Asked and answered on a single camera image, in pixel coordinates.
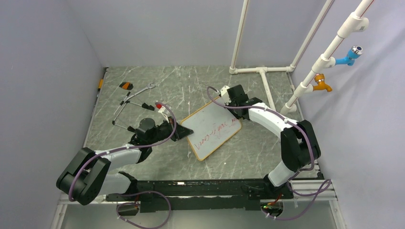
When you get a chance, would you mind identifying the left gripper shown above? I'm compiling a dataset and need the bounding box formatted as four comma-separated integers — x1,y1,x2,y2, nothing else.
148,116,193,145

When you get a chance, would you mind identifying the yellow framed whiteboard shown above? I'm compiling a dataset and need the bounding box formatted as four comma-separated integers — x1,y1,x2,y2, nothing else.
180,97,242,161

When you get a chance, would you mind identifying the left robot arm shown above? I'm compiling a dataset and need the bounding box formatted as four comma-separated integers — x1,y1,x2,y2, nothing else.
56,117,194,205

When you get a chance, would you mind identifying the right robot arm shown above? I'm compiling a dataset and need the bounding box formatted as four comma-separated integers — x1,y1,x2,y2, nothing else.
220,84,321,198

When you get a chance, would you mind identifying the silver wrench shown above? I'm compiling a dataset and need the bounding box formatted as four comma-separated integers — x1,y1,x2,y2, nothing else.
120,82,156,100

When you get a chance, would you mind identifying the orange black small object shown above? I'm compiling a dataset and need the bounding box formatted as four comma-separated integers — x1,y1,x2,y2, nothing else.
119,82,133,91

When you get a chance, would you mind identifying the orange faucet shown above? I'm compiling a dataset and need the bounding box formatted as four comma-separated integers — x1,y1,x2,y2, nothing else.
313,74,332,92

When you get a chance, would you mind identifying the blue faucet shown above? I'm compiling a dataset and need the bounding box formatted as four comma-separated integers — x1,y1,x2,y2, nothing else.
335,46,363,66

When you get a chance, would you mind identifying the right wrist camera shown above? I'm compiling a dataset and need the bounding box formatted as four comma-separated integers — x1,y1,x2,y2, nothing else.
220,85,231,105

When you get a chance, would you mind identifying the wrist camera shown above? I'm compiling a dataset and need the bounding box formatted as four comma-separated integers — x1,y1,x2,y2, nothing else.
155,104,171,121
220,85,231,105

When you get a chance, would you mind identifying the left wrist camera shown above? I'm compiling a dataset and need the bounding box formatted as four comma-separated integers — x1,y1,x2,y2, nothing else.
155,104,171,121

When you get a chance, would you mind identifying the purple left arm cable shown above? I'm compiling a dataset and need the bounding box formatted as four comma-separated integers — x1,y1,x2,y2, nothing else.
68,102,178,229

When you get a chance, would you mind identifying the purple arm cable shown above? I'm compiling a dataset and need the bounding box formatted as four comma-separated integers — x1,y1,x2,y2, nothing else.
206,86,332,221
68,102,178,229

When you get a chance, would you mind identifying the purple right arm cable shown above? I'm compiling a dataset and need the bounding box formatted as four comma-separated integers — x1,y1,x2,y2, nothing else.
206,86,332,221

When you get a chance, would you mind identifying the wire whiteboard stand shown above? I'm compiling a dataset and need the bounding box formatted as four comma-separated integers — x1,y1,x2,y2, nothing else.
111,92,155,133

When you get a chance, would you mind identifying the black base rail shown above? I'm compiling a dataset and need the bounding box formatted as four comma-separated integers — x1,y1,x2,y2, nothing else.
72,172,324,213

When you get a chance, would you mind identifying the yellow black tool at wall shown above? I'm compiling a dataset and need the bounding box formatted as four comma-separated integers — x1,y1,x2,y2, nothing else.
97,79,104,92

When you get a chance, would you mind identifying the aluminium frame rail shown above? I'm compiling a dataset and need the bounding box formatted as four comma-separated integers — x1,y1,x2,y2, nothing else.
50,180,347,229

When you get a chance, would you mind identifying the white PVC pipe frame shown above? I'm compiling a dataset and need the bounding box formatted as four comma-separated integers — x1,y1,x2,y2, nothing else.
229,0,373,115

